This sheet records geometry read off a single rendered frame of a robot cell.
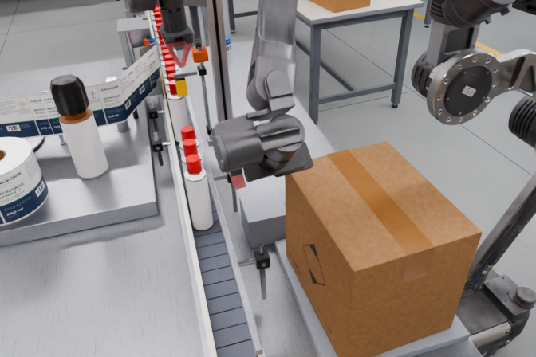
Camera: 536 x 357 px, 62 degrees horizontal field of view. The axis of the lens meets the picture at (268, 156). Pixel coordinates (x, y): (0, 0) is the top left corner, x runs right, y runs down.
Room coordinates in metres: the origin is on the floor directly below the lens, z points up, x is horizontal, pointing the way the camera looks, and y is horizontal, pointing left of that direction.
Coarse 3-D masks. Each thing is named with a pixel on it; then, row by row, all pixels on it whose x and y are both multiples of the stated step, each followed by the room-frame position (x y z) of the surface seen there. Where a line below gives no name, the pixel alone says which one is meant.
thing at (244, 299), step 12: (192, 120) 1.21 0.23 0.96; (204, 156) 1.01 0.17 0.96; (216, 192) 0.85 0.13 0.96; (216, 204) 0.81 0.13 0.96; (228, 240) 0.69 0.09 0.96; (228, 252) 0.66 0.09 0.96; (240, 276) 0.59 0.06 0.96; (240, 288) 0.56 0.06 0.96; (252, 324) 0.48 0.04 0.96; (252, 336) 0.46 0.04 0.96
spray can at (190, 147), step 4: (184, 140) 0.90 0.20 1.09; (188, 140) 0.90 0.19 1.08; (192, 140) 0.90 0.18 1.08; (184, 144) 0.89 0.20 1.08; (188, 144) 0.88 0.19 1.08; (192, 144) 0.88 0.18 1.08; (196, 144) 0.90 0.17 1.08; (184, 148) 0.88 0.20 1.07; (188, 148) 0.88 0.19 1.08; (192, 148) 0.88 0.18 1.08; (196, 148) 0.89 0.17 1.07; (184, 152) 0.89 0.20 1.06; (188, 152) 0.88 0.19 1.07; (192, 152) 0.88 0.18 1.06; (196, 152) 0.89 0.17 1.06; (184, 156) 0.89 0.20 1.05; (200, 156) 0.89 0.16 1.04; (184, 160) 0.88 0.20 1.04; (200, 160) 0.88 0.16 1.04; (184, 164) 0.88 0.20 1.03; (184, 168) 0.88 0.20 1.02; (184, 172) 0.88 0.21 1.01
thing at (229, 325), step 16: (160, 64) 1.86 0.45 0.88; (176, 144) 1.20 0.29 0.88; (192, 224) 0.83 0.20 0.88; (208, 240) 0.77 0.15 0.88; (224, 240) 0.77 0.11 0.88; (208, 256) 0.72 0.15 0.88; (224, 256) 0.72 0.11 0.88; (208, 272) 0.67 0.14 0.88; (224, 272) 0.67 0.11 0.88; (208, 288) 0.63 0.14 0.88; (224, 288) 0.63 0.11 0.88; (208, 304) 0.59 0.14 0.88; (224, 304) 0.59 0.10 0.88; (240, 304) 0.58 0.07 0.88; (224, 320) 0.55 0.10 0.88; (240, 320) 0.55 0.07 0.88; (224, 336) 0.51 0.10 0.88; (240, 336) 0.51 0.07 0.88; (224, 352) 0.48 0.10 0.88; (240, 352) 0.48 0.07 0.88
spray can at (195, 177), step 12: (192, 156) 0.83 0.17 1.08; (192, 168) 0.81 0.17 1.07; (192, 180) 0.80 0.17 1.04; (204, 180) 0.82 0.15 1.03; (192, 192) 0.80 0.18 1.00; (204, 192) 0.81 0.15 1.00; (192, 204) 0.81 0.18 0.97; (204, 204) 0.81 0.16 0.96; (192, 216) 0.81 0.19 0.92; (204, 216) 0.81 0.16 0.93; (204, 228) 0.80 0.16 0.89
